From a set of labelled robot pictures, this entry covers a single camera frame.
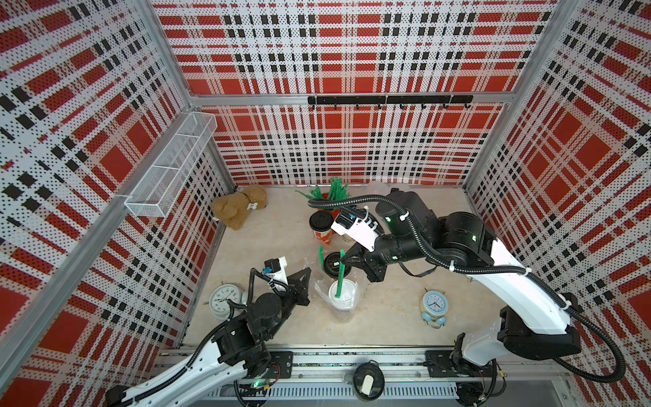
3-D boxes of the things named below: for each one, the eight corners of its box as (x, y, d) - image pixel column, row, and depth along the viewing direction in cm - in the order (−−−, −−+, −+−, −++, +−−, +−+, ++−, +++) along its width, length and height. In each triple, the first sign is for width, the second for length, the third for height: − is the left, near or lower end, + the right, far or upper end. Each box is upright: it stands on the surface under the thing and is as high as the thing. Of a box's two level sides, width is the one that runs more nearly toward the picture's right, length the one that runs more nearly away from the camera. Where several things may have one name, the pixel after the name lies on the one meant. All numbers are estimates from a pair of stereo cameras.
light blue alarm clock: (424, 328, 82) (428, 323, 79) (417, 293, 90) (420, 288, 86) (449, 328, 82) (454, 323, 79) (440, 293, 90) (444, 288, 86)
